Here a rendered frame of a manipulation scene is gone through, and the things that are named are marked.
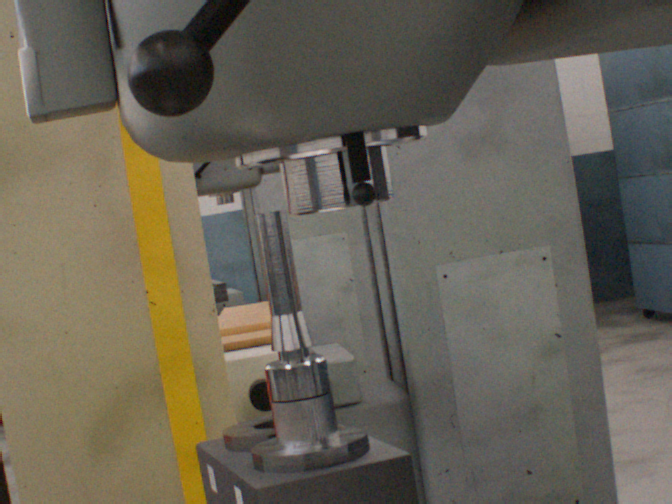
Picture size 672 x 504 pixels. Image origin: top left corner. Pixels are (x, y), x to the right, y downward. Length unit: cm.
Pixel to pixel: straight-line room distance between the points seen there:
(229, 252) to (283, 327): 866
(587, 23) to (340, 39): 12
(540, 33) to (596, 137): 979
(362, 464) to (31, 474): 145
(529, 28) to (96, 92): 20
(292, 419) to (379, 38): 50
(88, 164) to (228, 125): 178
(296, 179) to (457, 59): 9
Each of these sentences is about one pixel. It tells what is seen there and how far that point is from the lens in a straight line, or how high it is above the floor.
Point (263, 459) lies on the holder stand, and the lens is 94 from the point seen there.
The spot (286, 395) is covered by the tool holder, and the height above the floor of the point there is 114.
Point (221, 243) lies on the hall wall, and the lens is 960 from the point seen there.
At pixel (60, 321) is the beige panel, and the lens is 228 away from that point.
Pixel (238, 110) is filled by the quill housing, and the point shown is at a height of 133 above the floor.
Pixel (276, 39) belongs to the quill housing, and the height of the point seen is 135.
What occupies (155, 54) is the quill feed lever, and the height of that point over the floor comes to 134.
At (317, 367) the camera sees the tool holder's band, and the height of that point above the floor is 116.
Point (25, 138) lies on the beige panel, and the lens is 228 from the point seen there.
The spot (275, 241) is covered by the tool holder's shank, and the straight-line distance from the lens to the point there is 94.
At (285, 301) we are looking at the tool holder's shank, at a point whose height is 121.
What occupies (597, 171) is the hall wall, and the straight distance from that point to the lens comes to 1036.
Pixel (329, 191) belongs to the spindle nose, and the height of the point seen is 129.
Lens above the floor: 129
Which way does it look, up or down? 3 degrees down
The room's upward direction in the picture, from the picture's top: 9 degrees counter-clockwise
